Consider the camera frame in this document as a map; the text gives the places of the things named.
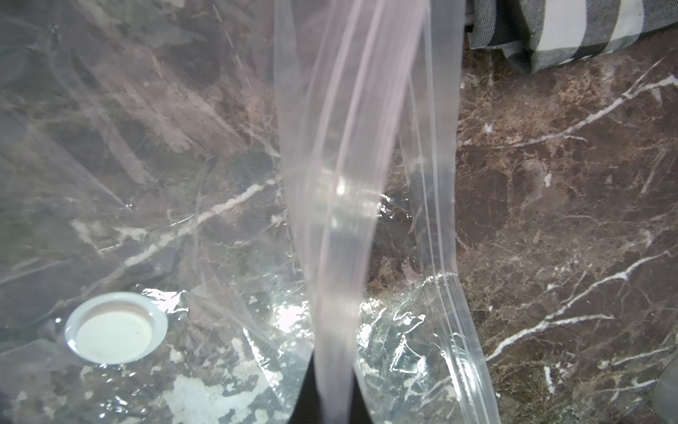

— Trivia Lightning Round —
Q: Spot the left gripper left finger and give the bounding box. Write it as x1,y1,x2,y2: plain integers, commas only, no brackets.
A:
288,355,321,424

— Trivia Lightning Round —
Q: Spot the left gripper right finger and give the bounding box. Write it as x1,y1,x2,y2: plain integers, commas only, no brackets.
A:
349,371,373,424

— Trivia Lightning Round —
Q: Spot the clear plastic vacuum bag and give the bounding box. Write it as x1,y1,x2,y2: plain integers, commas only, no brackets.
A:
1,1,500,423

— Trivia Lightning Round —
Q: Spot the black white plaid shirt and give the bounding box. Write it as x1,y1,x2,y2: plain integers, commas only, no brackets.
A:
467,0,677,73

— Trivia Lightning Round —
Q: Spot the white bag valve cap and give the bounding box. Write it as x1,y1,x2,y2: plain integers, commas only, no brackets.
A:
64,291,169,365

